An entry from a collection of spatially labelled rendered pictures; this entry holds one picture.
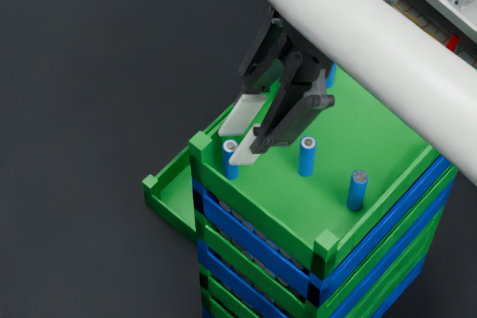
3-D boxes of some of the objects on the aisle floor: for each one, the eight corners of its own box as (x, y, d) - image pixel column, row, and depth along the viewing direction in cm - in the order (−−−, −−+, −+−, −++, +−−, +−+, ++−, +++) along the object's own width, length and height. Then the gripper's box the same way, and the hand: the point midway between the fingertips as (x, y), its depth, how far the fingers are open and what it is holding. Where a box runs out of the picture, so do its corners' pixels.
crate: (235, 277, 166) (234, 257, 159) (144, 204, 173) (140, 181, 166) (351, 157, 178) (355, 133, 171) (262, 92, 184) (262, 66, 178)
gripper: (272, -58, 101) (184, 90, 118) (331, 72, 93) (228, 211, 110) (335, -53, 105) (240, 91, 122) (397, 73, 97) (287, 208, 114)
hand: (247, 130), depth 114 cm, fingers open, 3 cm apart
